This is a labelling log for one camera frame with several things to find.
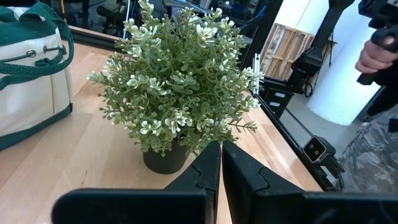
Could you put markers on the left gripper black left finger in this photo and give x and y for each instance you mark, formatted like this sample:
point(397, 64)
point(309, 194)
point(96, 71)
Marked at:
point(211, 174)

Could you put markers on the wooden pallet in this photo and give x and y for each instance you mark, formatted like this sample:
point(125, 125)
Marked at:
point(280, 53)

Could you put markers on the black control box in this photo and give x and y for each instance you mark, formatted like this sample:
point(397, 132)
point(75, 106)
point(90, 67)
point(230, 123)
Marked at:
point(278, 102)

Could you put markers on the artificial green potted plant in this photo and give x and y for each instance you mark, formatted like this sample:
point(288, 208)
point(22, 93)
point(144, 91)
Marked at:
point(174, 93)

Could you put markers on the black table-level camera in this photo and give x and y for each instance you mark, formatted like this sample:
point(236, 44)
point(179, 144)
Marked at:
point(315, 149)

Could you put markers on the white round column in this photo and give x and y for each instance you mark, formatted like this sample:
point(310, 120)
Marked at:
point(339, 93)

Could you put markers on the person's hand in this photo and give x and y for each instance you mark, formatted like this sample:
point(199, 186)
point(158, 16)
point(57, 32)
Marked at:
point(373, 57)

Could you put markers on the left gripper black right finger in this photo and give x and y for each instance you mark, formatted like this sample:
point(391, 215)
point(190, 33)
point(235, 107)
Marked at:
point(242, 180)

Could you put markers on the person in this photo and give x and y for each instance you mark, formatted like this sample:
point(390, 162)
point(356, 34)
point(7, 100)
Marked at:
point(370, 161)

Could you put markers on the silver metal bracket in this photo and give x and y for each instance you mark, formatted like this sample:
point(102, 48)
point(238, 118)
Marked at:
point(256, 67)

